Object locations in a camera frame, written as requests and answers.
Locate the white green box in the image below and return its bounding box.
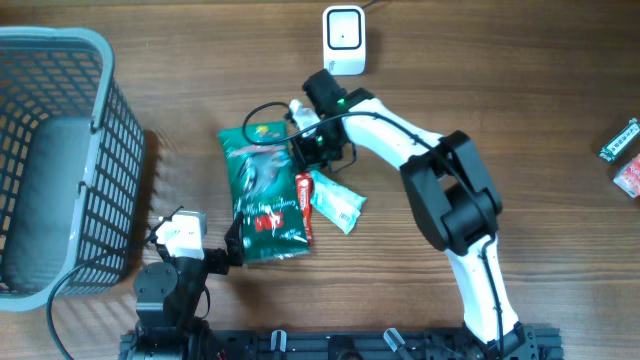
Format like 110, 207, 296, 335
599, 118, 640, 163

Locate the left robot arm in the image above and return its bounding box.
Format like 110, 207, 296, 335
119, 207, 245, 359

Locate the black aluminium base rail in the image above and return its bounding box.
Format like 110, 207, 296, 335
118, 325, 565, 360

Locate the white barcode scanner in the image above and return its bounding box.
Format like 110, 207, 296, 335
322, 5, 366, 76

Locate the red Nescafe stick sachet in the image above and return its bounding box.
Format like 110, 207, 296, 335
295, 173, 313, 245

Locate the pink Kleenex tissue pack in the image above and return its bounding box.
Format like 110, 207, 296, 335
613, 155, 640, 198

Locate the light green wipes packet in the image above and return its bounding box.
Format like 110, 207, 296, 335
310, 170, 367, 235

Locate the grey plastic shopping basket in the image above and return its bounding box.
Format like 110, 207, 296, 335
1, 27, 146, 312

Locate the green 3M gloves packet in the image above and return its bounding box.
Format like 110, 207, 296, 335
218, 122, 310, 264

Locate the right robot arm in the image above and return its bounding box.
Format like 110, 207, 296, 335
290, 70, 520, 359

